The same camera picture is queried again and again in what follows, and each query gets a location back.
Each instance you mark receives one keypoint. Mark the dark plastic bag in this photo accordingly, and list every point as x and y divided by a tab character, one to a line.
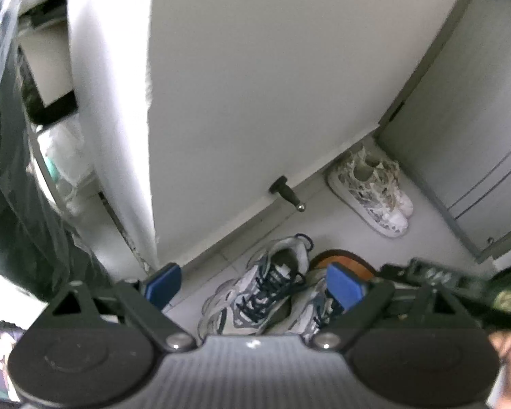
17	179

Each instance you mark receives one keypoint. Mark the black door stopper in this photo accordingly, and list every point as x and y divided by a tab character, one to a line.
287	191

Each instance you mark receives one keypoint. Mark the white shelf unit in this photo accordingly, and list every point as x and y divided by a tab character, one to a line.
47	76

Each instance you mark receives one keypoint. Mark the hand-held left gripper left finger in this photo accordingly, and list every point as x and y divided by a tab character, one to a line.
164	283

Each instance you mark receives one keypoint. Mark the white lace-up sneaker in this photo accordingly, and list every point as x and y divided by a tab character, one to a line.
396	187
357	196

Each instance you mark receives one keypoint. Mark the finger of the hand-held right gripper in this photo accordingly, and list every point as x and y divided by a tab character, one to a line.
434	275

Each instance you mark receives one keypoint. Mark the grey blue running sneaker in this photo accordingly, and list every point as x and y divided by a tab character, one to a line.
311	311
255	289

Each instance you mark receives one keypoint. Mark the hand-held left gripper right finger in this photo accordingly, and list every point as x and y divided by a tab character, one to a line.
345	285

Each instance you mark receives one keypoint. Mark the grey cabinet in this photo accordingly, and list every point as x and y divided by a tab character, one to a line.
472	136

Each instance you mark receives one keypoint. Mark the crumpled white plastic bag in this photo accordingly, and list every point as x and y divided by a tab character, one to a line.
68	153

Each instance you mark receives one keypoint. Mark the orange cartoon floor mat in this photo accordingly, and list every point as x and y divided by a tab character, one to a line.
345	260

